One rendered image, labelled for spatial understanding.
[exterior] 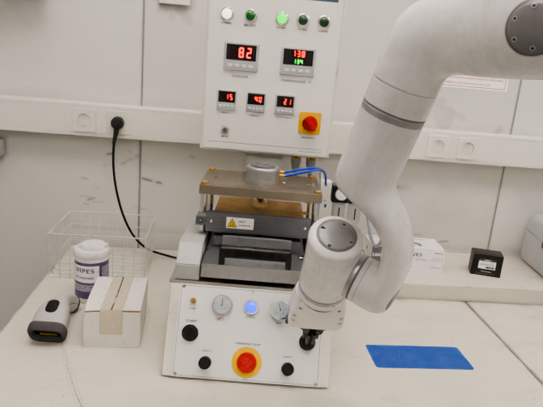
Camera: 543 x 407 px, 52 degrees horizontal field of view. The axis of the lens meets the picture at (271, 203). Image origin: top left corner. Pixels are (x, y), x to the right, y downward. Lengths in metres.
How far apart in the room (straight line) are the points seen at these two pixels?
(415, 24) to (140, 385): 0.83
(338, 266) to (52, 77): 1.24
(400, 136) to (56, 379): 0.81
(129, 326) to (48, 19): 0.98
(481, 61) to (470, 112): 1.29
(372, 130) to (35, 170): 1.33
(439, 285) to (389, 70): 1.04
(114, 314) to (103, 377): 0.14
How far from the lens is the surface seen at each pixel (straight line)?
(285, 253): 1.14
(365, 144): 0.76
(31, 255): 1.98
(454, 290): 1.70
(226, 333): 1.16
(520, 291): 1.79
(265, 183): 1.25
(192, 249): 1.17
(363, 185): 0.78
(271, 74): 1.39
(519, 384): 1.37
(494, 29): 0.62
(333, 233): 0.83
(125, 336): 1.27
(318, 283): 0.87
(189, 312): 1.17
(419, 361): 1.35
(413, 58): 0.72
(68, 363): 1.25
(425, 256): 1.75
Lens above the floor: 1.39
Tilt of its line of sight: 15 degrees down
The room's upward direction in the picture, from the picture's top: 5 degrees clockwise
